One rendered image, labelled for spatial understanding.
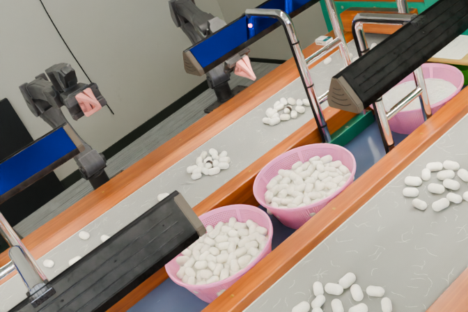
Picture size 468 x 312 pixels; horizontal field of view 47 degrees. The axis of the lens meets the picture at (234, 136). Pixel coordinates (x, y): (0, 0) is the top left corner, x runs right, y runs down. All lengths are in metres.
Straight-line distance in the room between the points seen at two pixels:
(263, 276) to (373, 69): 0.47
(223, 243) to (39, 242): 0.61
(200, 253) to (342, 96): 0.55
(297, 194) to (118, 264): 0.66
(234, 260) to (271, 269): 0.12
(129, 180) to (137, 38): 2.12
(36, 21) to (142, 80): 0.79
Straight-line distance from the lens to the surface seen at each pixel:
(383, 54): 1.06
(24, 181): 1.31
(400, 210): 1.23
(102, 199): 1.71
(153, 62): 3.80
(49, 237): 1.69
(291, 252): 1.18
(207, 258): 1.30
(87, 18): 3.59
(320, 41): 2.09
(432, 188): 1.25
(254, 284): 1.15
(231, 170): 1.57
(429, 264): 1.11
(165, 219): 0.83
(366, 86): 1.01
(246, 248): 1.28
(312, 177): 1.40
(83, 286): 0.81
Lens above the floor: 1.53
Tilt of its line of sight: 27 degrees down
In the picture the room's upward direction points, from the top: 23 degrees counter-clockwise
